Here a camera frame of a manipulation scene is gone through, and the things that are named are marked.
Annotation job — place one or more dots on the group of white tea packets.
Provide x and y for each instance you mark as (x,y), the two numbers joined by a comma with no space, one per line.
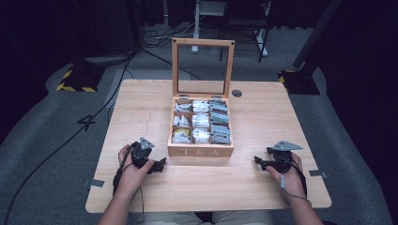
(200,120)

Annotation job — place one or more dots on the wooden tea box with lid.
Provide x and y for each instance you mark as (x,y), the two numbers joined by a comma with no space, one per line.
(200,152)

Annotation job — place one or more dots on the yellow tea bag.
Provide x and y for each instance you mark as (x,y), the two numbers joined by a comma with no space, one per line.
(181,132)

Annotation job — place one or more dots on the person's left hand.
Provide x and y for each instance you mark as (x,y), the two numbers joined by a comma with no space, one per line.
(133,178)

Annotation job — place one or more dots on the row of grey tea packets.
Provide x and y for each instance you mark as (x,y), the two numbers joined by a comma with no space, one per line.
(220,122)

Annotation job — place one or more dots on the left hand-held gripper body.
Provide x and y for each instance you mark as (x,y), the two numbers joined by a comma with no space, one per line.
(140,154)

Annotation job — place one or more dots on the black metal frame stand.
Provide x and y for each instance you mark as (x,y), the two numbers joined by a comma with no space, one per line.
(244,22)

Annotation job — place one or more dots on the grey tape piece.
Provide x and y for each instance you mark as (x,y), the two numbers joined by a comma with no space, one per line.
(318,173)
(94,183)

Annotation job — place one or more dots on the black yellow striped stand base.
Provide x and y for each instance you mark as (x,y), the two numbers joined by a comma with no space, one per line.
(79,79)
(298,82)

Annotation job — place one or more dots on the person's right hand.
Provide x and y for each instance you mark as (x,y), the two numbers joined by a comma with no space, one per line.
(289,181)

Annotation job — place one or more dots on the cluster of white tea bags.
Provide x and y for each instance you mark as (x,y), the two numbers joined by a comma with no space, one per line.
(182,121)

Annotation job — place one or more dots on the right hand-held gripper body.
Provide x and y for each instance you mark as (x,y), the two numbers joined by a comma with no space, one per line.
(281,154)

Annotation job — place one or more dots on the white metal stand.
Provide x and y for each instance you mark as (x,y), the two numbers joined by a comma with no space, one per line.
(196,28)

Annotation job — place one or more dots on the black slanted stand post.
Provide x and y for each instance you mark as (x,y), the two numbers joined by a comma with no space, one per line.
(314,34)

